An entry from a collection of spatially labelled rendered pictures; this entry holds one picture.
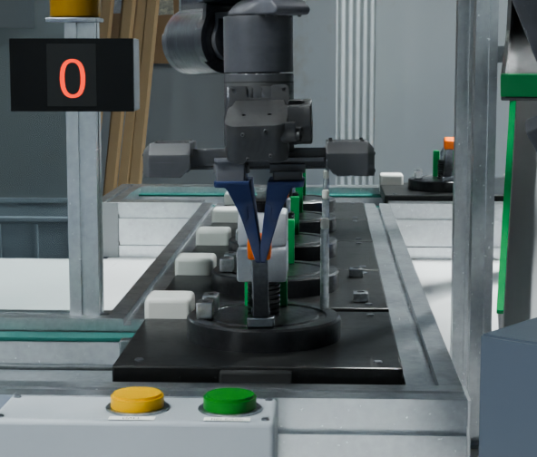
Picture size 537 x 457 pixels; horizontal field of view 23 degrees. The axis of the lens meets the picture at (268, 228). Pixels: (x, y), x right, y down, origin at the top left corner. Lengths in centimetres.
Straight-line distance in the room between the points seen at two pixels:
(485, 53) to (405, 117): 452
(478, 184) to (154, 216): 124
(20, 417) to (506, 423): 38
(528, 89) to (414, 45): 460
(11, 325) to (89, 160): 19
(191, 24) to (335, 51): 449
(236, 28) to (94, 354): 41
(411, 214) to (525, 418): 159
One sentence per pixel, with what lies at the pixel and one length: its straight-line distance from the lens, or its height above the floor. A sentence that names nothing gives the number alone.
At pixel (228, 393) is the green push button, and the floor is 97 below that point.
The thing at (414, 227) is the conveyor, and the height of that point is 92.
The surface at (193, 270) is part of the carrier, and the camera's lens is 154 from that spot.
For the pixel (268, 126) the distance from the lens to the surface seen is 100.
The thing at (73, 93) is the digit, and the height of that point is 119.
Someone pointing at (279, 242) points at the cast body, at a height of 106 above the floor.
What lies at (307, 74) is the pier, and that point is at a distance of 569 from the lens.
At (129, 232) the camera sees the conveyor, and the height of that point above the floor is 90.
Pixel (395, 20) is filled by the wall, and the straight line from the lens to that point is 577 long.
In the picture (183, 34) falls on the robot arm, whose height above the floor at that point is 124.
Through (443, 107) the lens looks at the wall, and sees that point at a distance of 564.
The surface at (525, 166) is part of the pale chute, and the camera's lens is 124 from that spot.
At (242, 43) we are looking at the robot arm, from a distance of 106.
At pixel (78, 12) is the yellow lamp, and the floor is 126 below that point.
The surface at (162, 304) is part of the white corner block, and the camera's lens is 129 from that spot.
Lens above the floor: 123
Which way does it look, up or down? 8 degrees down
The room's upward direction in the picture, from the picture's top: straight up
